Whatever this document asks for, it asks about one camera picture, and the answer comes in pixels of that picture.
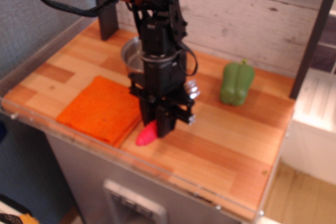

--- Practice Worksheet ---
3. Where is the dark right vertical post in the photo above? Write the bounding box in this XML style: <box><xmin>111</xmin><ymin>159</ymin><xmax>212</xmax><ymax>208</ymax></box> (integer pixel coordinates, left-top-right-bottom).
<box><xmin>289</xmin><ymin>0</ymin><xmax>334</xmax><ymax>99</ymax></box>

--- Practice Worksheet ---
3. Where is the clear acrylic table guard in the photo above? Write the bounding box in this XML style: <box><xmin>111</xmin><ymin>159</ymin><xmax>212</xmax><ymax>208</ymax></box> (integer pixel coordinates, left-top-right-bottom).
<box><xmin>2</xmin><ymin>91</ymin><xmax>294</xmax><ymax>223</ymax></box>

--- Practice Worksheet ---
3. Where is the orange folded cloth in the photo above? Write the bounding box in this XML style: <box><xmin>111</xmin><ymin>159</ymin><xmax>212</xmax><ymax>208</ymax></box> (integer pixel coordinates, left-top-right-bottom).
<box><xmin>57</xmin><ymin>76</ymin><xmax>141</xmax><ymax>147</ymax></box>

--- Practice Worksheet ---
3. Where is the white toy sink unit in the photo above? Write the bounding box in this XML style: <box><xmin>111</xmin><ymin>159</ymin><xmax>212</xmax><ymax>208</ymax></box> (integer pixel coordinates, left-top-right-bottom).
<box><xmin>281</xmin><ymin>69</ymin><xmax>335</xmax><ymax>184</ymax></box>

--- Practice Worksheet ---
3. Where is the silver dispenser panel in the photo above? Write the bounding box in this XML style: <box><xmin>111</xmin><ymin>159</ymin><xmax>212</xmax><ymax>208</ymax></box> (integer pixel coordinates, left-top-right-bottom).
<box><xmin>103</xmin><ymin>179</ymin><xmax>169</xmax><ymax>223</ymax></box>

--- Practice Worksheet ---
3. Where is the yellow object bottom left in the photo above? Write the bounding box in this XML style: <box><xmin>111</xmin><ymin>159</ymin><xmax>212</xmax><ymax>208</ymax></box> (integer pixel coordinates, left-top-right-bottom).
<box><xmin>16</xmin><ymin>214</ymin><xmax>40</xmax><ymax>224</ymax></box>

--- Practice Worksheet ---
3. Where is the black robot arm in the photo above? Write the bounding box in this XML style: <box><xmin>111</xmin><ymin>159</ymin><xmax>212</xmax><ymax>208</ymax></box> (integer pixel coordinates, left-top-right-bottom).
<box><xmin>121</xmin><ymin>0</ymin><xmax>194</xmax><ymax>138</ymax></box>

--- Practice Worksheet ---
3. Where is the grey toy fridge cabinet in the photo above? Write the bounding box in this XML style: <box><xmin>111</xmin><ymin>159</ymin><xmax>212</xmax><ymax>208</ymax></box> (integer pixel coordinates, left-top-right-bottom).
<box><xmin>46</xmin><ymin>134</ymin><xmax>239</xmax><ymax>223</ymax></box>

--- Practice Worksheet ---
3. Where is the green bell pepper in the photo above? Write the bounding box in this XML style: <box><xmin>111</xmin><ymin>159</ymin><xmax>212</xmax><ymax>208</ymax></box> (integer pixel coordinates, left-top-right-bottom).
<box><xmin>220</xmin><ymin>59</ymin><xmax>255</xmax><ymax>106</ymax></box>

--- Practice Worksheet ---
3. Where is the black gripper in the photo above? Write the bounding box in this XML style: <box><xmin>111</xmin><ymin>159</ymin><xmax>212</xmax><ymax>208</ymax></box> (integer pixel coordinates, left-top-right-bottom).
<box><xmin>129</xmin><ymin>20</ymin><xmax>197</xmax><ymax>138</ymax></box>

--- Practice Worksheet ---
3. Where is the stainless steel pot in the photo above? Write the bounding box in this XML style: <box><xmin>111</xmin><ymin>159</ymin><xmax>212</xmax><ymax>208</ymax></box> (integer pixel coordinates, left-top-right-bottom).
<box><xmin>120</xmin><ymin>37</ymin><xmax>184</xmax><ymax>74</ymax></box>

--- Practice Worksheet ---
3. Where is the red handled metal utensil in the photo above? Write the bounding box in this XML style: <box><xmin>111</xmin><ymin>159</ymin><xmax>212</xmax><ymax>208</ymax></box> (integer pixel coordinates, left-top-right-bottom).
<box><xmin>130</xmin><ymin>79</ymin><xmax>200</xmax><ymax>146</ymax></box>

